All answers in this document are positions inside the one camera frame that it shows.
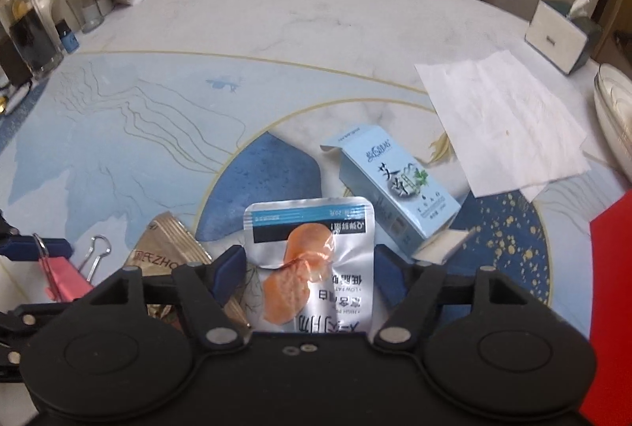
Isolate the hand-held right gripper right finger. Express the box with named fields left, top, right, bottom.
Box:
left=372, top=244, right=539, bottom=349

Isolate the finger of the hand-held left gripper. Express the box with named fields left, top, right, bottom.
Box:
left=0, top=309, right=38, bottom=383
left=0, top=207, right=73, bottom=260

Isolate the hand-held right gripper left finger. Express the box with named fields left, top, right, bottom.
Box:
left=86, top=245, right=250, bottom=349

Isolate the pink binder clip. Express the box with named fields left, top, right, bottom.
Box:
left=32, top=233, right=112, bottom=303

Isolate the silver chicken snack packet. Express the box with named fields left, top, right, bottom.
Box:
left=243, top=197, right=376, bottom=336

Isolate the red cardboard box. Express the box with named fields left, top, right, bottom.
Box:
left=577, top=203, right=632, bottom=426

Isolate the white blue patterned desktop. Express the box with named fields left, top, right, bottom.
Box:
left=0, top=0, right=632, bottom=358

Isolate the gold brown snack packet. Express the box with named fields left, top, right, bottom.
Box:
left=121, top=211, right=248, bottom=329

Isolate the light blue carton box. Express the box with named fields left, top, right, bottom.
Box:
left=320, top=124, right=478, bottom=265

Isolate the white paper napkin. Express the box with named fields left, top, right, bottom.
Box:
left=414, top=51, right=591, bottom=204

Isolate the glass bottle with dark tea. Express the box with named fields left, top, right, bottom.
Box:
left=0, top=0, right=66, bottom=79

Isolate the small blue bottle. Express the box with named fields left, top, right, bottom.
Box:
left=56, top=22, right=81, bottom=54

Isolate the small clear glass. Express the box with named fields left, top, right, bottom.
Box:
left=66, top=0, right=105, bottom=34

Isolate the white gold-rimmed plate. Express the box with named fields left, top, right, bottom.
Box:
left=592, top=63, right=632, bottom=186

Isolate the white green tissue box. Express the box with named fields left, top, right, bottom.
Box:
left=524, top=0, right=604, bottom=75

